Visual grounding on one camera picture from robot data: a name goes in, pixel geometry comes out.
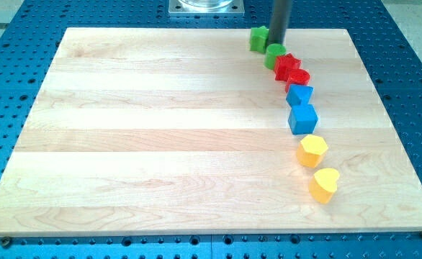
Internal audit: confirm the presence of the green star block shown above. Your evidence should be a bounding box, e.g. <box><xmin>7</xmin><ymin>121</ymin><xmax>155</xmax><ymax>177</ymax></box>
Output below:
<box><xmin>249</xmin><ymin>26</ymin><xmax>269</xmax><ymax>54</ymax></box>

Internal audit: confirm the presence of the green cylinder block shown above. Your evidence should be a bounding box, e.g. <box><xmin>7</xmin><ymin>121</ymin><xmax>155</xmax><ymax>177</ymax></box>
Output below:
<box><xmin>264</xmin><ymin>43</ymin><xmax>287</xmax><ymax>70</ymax></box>

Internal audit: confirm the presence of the light wooden board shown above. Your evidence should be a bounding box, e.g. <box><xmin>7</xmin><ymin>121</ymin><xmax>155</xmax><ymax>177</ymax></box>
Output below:
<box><xmin>0</xmin><ymin>28</ymin><xmax>422</xmax><ymax>237</ymax></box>

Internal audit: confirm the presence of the yellow hexagon block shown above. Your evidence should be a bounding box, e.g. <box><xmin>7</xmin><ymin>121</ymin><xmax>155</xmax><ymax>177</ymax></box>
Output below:
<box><xmin>296</xmin><ymin>135</ymin><xmax>328</xmax><ymax>168</ymax></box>

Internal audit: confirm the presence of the blue cube block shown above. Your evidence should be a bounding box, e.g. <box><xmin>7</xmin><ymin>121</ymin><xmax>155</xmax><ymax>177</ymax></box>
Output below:
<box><xmin>288</xmin><ymin>104</ymin><xmax>318</xmax><ymax>135</ymax></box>

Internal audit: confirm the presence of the red star block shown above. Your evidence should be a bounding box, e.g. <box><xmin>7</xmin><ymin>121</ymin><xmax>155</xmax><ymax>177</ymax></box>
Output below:
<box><xmin>274</xmin><ymin>53</ymin><xmax>302</xmax><ymax>81</ymax></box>

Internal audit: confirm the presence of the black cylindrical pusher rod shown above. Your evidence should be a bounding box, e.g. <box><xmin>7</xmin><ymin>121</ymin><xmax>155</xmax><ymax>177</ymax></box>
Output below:
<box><xmin>266</xmin><ymin>0</ymin><xmax>292</xmax><ymax>45</ymax></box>

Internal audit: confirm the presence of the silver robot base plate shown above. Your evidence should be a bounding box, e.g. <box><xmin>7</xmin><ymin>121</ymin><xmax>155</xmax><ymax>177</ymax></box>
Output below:
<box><xmin>168</xmin><ymin>0</ymin><xmax>245</xmax><ymax>16</ymax></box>

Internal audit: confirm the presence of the left board clamp screw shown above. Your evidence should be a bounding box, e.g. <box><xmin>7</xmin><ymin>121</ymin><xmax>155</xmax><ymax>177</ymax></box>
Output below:
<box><xmin>0</xmin><ymin>237</ymin><xmax>12</xmax><ymax>248</ymax></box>

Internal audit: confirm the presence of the yellow heart block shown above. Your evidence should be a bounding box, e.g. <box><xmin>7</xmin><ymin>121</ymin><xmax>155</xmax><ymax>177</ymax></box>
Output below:
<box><xmin>308</xmin><ymin>168</ymin><xmax>340</xmax><ymax>204</ymax></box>

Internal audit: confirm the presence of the red cylinder block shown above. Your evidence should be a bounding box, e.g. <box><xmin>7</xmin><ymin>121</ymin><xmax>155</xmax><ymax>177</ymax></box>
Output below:
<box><xmin>284</xmin><ymin>68</ymin><xmax>310</xmax><ymax>93</ymax></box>

